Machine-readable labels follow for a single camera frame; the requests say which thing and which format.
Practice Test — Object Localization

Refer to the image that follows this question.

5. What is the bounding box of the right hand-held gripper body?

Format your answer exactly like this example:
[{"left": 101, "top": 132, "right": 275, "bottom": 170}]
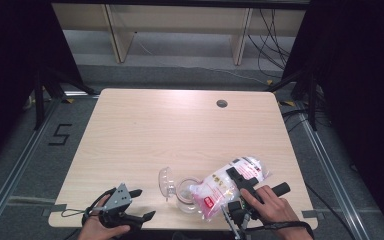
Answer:
[{"left": 221, "top": 182, "right": 292, "bottom": 240}]

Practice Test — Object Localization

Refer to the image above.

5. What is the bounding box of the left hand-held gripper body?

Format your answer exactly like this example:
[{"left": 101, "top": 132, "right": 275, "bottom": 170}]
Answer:
[{"left": 94, "top": 182, "right": 145, "bottom": 231}]

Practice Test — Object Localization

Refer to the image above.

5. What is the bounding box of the red and white sugar bag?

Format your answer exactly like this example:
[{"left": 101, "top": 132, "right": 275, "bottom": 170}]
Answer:
[{"left": 189, "top": 155, "right": 272, "bottom": 222}]

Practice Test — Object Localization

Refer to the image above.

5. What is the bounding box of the clear glass jar with lid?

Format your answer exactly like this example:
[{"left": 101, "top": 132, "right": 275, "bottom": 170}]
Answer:
[{"left": 158, "top": 166, "right": 205, "bottom": 214}]

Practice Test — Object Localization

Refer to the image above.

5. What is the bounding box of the person's right hand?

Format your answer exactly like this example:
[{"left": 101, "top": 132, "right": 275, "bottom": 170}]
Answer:
[{"left": 239, "top": 184, "right": 304, "bottom": 231}]

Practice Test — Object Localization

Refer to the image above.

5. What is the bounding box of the person's left hand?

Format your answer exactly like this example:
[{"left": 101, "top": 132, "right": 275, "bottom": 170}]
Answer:
[{"left": 77, "top": 194, "right": 131, "bottom": 240}]

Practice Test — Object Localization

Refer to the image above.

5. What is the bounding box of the black curtain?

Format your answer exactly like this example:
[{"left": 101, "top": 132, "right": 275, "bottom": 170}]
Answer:
[
  {"left": 0, "top": 0, "right": 84, "bottom": 171},
  {"left": 281, "top": 0, "right": 384, "bottom": 234}
]

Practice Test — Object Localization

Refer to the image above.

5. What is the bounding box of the grey tape strip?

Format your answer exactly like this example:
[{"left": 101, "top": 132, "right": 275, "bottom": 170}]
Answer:
[
  {"left": 41, "top": 203, "right": 68, "bottom": 218},
  {"left": 301, "top": 210, "right": 324, "bottom": 220}
]

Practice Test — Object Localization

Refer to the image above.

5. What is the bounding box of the black metal stand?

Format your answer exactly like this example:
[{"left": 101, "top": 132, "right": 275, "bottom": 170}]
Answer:
[
  {"left": 33, "top": 64, "right": 98, "bottom": 131},
  {"left": 266, "top": 68, "right": 318, "bottom": 131}
]

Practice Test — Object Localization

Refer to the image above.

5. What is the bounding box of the light wooden shelf unit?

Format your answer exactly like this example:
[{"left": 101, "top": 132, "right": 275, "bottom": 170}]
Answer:
[{"left": 51, "top": 3, "right": 306, "bottom": 66}]

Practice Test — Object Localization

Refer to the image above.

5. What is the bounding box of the black wrist strap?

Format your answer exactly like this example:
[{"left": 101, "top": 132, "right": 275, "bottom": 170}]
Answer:
[
  {"left": 60, "top": 187, "right": 117, "bottom": 226},
  {"left": 246, "top": 220, "right": 315, "bottom": 240}
]

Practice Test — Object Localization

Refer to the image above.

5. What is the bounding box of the black floor cable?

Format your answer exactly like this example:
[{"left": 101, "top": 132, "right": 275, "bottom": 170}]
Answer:
[{"left": 305, "top": 183, "right": 358, "bottom": 240}]

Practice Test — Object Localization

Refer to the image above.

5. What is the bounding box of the aluminium floor rail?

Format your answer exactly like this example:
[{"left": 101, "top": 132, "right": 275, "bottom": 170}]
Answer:
[
  {"left": 296, "top": 99, "right": 371, "bottom": 240},
  {"left": 0, "top": 96, "right": 63, "bottom": 233}
]

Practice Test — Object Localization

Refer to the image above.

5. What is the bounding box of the thin white floor cable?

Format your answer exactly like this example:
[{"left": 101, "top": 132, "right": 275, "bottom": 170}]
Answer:
[{"left": 134, "top": 31, "right": 269, "bottom": 86}]

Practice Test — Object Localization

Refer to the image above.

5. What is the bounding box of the bundle of black cables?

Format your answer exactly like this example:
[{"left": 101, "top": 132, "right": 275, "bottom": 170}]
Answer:
[{"left": 246, "top": 8, "right": 293, "bottom": 79}]

